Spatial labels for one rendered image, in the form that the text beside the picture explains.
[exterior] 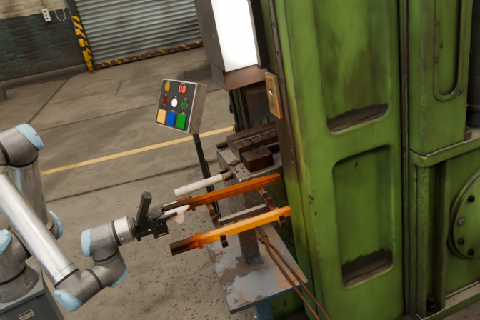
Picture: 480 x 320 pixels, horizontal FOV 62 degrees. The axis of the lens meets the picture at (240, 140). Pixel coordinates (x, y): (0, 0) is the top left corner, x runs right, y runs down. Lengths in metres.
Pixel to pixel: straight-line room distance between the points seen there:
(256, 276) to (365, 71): 0.87
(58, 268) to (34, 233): 0.14
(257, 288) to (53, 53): 9.15
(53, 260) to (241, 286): 0.65
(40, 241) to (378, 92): 1.33
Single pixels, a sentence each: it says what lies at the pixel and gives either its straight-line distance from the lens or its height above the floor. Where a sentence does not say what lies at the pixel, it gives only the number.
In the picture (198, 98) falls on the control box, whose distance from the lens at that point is 2.23.
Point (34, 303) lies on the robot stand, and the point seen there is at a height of 0.54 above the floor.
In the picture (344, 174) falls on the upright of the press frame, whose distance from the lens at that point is 1.70.
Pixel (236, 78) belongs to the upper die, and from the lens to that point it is 1.73.
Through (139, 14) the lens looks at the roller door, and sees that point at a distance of 9.76.
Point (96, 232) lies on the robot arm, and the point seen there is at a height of 1.04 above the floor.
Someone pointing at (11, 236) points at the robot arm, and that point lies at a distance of 2.08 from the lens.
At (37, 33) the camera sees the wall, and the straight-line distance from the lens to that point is 10.24.
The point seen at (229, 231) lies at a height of 0.97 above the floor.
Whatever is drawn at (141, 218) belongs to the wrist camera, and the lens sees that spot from 1.42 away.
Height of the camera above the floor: 1.78
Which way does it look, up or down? 24 degrees down
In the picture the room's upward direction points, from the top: 11 degrees counter-clockwise
